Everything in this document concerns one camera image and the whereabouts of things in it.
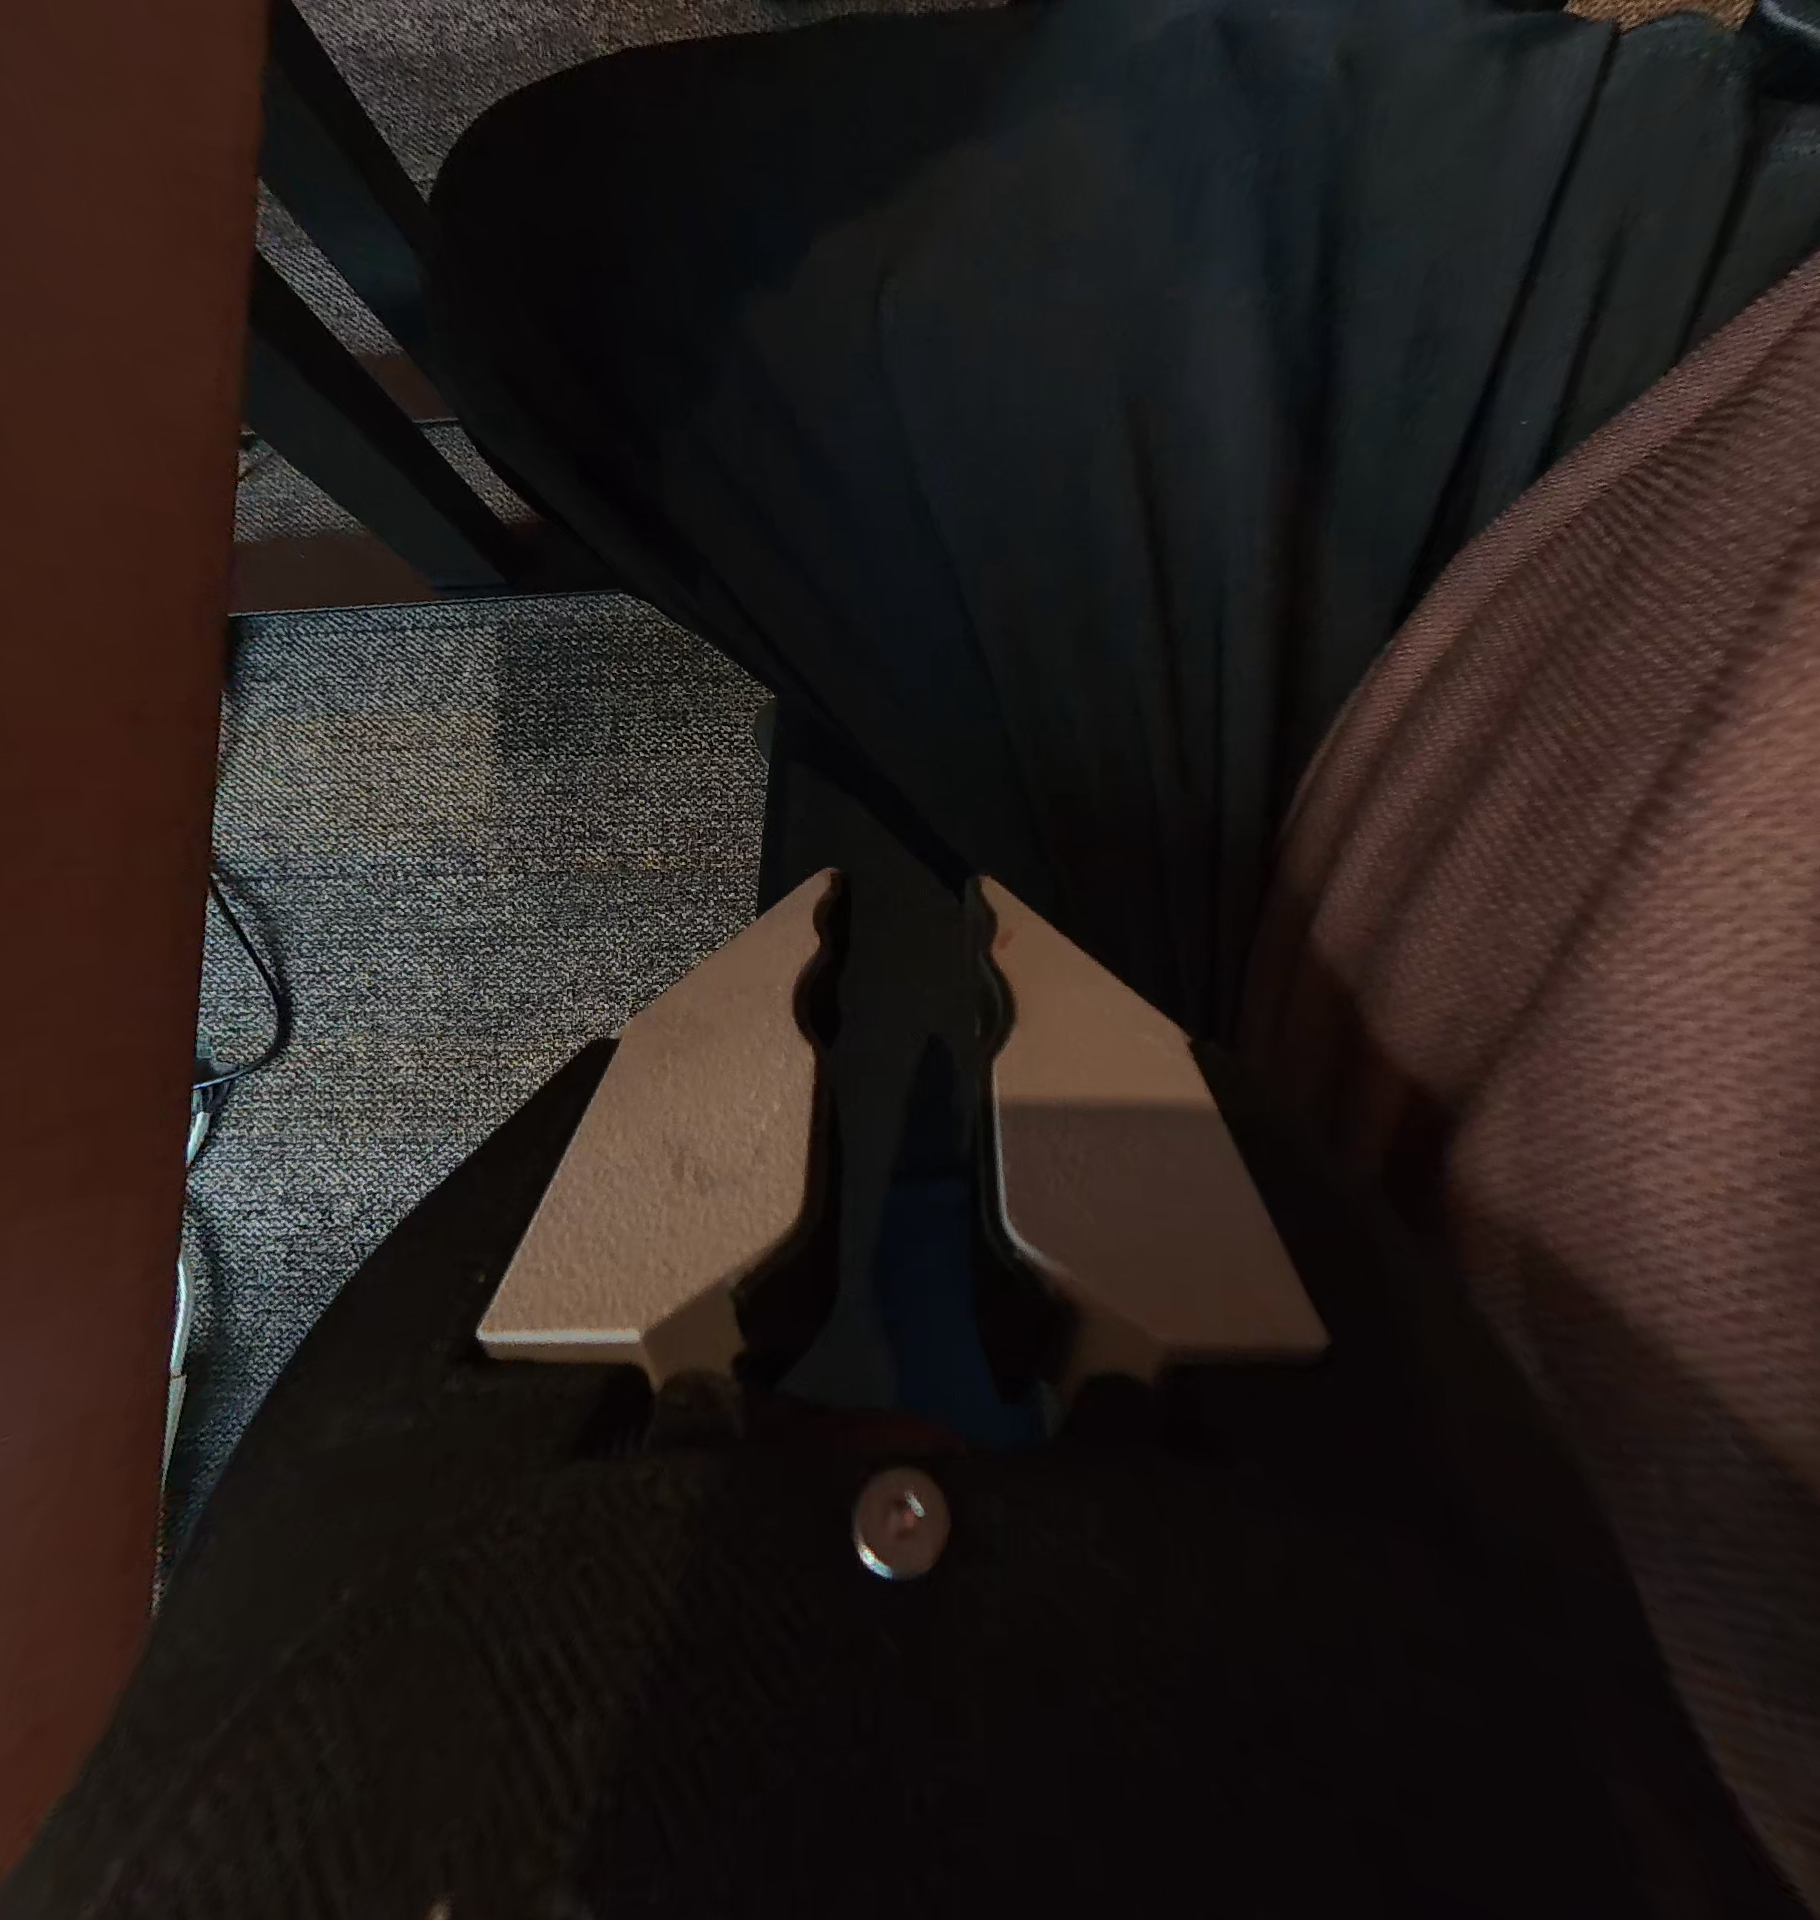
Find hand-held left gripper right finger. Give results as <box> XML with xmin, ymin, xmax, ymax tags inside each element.
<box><xmin>962</xmin><ymin>876</ymin><xmax>1332</xmax><ymax>1371</ymax></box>

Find black floor cable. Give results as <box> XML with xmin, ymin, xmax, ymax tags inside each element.
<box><xmin>196</xmin><ymin>876</ymin><xmax>292</xmax><ymax>1085</ymax></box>

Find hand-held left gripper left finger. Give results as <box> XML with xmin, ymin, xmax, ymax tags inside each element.
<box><xmin>477</xmin><ymin>868</ymin><xmax>856</xmax><ymax>1393</ymax></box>

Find person's legs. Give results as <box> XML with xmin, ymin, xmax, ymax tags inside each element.
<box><xmin>434</xmin><ymin>0</ymin><xmax>1820</xmax><ymax>1419</ymax></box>

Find white floor cable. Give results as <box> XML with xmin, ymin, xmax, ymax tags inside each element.
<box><xmin>163</xmin><ymin>1079</ymin><xmax>222</xmax><ymax>1413</ymax></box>

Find black desk frame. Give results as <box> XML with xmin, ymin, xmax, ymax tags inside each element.
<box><xmin>249</xmin><ymin>0</ymin><xmax>556</xmax><ymax>597</ymax></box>

